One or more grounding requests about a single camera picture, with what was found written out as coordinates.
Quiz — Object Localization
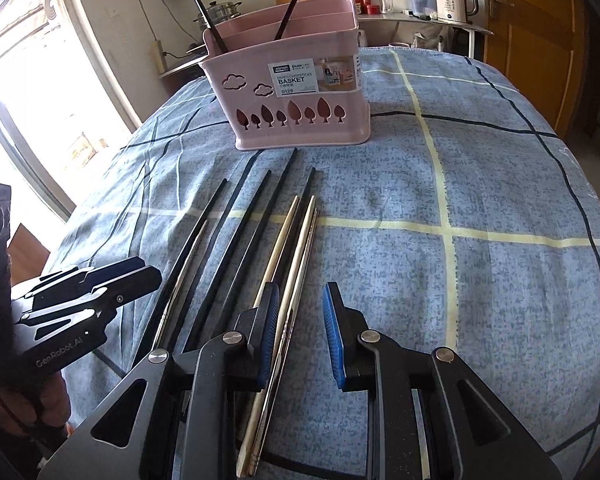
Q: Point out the wooden door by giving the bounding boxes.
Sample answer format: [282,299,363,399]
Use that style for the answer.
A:
[480,0,588,136]

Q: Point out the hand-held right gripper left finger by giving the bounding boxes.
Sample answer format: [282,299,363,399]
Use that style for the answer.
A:
[36,282,281,480]

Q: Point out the person's left hand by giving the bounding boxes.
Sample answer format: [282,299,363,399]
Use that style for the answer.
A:
[7,374,72,438]

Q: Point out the arched window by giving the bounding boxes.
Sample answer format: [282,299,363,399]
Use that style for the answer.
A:
[0,0,141,221]

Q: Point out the metal kitchen shelf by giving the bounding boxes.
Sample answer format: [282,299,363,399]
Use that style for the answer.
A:
[357,10,493,61]

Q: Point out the light wooden chopstick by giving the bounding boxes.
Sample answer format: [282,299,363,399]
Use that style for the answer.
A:
[252,195,301,308]

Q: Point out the white electric kettle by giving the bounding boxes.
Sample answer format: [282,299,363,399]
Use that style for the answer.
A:
[432,0,479,25]

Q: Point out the pink plastic chopstick basket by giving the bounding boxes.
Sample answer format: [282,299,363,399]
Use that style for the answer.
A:
[201,0,372,151]

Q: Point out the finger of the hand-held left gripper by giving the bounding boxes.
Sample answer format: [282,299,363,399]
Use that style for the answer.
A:
[39,256,149,295]
[12,266,163,328]

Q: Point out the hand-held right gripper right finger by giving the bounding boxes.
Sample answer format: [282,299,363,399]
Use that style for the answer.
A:
[322,281,563,480]

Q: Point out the steel steamer pot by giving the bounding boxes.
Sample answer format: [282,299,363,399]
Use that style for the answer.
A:
[195,1,242,28]

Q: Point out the metal chopstick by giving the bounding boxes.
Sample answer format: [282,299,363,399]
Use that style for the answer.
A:
[249,207,320,463]
[152,219,209,353]

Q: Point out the beige power strip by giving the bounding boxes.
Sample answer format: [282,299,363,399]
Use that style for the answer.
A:
[150,39,167,73]

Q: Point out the low metal shelf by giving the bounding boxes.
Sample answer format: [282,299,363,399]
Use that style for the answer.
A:
[159,45,207,81]

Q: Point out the water filter jug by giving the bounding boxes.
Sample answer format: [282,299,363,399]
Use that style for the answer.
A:
[399,0,438,18]

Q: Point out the blue checked blanket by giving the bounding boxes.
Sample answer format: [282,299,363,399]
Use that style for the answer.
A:
[45,46,600,480]

